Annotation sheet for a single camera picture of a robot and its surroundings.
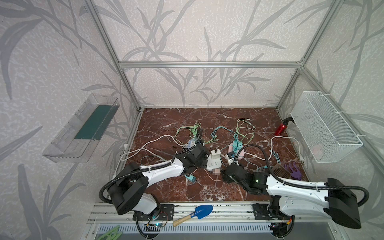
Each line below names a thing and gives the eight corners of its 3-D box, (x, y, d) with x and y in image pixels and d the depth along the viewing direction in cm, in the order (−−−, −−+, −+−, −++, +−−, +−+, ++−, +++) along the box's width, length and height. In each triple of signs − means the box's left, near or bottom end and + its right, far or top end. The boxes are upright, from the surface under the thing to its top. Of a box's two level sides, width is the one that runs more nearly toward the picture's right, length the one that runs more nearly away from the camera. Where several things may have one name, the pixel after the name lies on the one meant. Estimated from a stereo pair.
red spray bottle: (276, 136, 106) (287, 119, 92) (275, 133, 107) (286, 116, 93) (281, 136, 106) (293, 120, 92) (280, 133, 107) (292, 116, 93)
